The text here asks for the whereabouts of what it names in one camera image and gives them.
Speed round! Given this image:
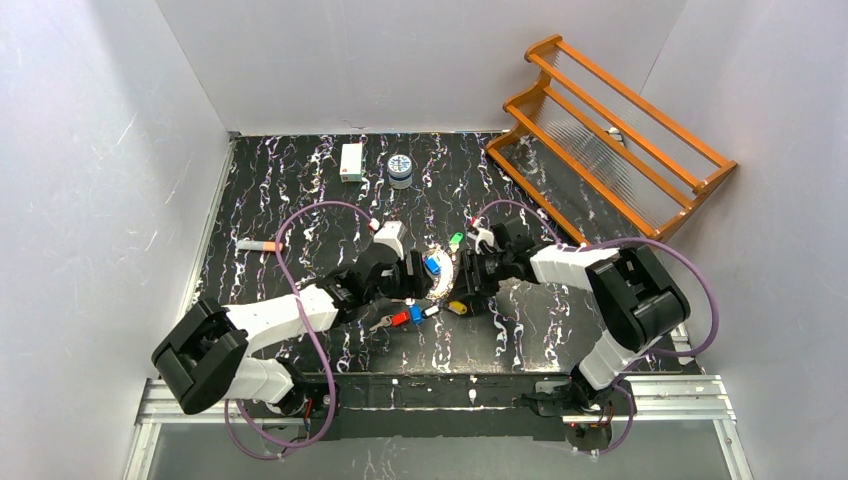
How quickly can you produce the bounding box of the key with blue tag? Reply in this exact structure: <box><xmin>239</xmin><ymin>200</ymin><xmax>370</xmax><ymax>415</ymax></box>
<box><xmin>405</xmin><ymin>305</ymin><xmax>424</xmax><ymax>325</ymax></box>

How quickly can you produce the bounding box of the white small box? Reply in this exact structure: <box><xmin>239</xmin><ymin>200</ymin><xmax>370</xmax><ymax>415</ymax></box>
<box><xmin>339</xmin><ymin>143</ymin><xmax>364</xmax><ymax>183</ymax></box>

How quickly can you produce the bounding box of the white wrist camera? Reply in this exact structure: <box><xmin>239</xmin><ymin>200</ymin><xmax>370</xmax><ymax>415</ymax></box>
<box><xmin>373</xmin><ymin>220</ymin><xmax>407</xmax><ymax>259</ymax></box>
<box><xmin>467</xmin><ymin>223</ymin><xmax>497</xmax><ymax>254</ymax></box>

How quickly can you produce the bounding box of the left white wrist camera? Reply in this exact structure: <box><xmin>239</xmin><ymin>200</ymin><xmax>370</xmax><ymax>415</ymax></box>
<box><xmin>373</xmin><ymin>220</ymin><xmax>407</xmax><ymax>259</ymax></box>

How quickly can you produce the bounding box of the key with red tag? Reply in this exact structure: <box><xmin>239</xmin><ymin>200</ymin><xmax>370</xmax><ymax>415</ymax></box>
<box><xmin>369</xmin><ymin>311</ymin><xmax>411</xmax><ymax>333</ymax></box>

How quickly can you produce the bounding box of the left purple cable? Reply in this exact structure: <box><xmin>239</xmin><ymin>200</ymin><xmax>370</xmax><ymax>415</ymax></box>
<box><xmin>223</xmin><ymin>200</ymin><xmax>380</xmax><ymax>462</ymax></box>

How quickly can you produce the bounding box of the purple cable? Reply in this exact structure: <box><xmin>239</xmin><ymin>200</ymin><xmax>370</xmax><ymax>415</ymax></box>
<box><xmin>471</xmin><ymin>199</ymin><xmax>721</xmax><ymax>457</ymax></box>
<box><xmin>223</xmin><ymin>200</ymin><xmax>380</xmax><ymax>462</ymax></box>

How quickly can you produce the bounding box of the white orange marker tube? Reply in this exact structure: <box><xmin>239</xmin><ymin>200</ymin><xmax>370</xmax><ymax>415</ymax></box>
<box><xmin>236</xmin><ymin>239</ymin><xmax>282</xmax><ymax>253</ymax></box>

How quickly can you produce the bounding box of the metal keyring with red handle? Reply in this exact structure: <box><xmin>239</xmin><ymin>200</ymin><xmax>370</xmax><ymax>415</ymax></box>
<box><xmin>423</xmin><ymin>243</ymin><xmax>471</xmax><ymax>316</ymax></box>

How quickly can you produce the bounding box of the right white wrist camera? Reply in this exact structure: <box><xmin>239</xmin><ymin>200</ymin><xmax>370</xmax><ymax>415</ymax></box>
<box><xmin>467</xmin><ymin>223</ymin><xmax>497</xmax><ymax>254</ymax></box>

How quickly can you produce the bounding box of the orange wooden shoe rack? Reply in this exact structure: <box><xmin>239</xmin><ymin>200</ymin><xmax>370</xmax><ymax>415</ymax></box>
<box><xmin>486</xmin><ymin>35</ymin><xmax>737</xmax><ymax>244</ymax></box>

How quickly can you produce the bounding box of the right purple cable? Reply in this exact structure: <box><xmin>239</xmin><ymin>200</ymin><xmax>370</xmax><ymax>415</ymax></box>
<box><xmin>471</xmin><ymin>199</ymin><xmax>721</xmax><ymax>457</ymax></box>

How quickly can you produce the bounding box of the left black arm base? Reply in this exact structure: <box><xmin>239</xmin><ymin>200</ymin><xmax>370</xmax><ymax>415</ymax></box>
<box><xmin>243</xmin><ymin>378</ymin><xmax>330</xmax><ymax>420</ymax></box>

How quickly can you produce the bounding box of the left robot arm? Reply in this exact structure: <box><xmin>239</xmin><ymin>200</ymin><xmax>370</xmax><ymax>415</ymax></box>
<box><xmin>151</xmin><ymin>244</ymin><xmax>434</xmax><ymax>415</ymax></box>

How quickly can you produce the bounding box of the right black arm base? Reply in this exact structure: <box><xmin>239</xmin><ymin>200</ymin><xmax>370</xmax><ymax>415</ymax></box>
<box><xmin>513</xmin><ymin>380</ymin><xmax>616</xmax><ymax>453</ymax></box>

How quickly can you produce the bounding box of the aluminium rail frame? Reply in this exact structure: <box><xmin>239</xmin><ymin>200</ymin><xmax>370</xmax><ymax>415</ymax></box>
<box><xmin>123</xmin><ymin>374</ymin><xmax>755</xmax><ymax>480</ymax></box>

